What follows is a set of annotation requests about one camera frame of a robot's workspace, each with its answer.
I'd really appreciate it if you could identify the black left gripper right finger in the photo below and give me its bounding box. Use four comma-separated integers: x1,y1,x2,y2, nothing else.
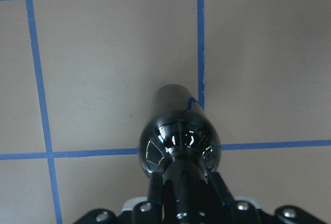
207,172,259,223

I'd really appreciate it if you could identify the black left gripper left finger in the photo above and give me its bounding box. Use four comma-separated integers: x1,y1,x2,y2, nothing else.
131,172,163,224

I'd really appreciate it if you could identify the dark wine bottle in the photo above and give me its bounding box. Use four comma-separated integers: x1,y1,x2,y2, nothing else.
138,84,221,223

